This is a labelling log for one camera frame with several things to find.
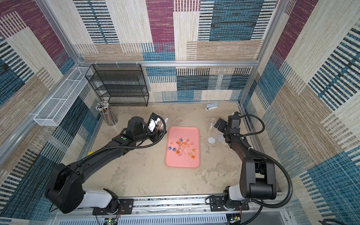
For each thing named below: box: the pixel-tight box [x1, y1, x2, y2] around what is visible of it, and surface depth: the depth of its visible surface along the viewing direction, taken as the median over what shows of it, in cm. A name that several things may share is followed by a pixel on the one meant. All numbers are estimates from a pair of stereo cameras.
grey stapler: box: [205, 102, 219, 111], surface depth 118 cm
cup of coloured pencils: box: [95, 100, 118, 126], surface depth 98 cm
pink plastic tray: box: [165, 126, 201, 169], surface depth 93 cm
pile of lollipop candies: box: [167, 136, 200, 162], surface depth 96 cm
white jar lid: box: [207, 135, 217, 145], surface depth 99 cm
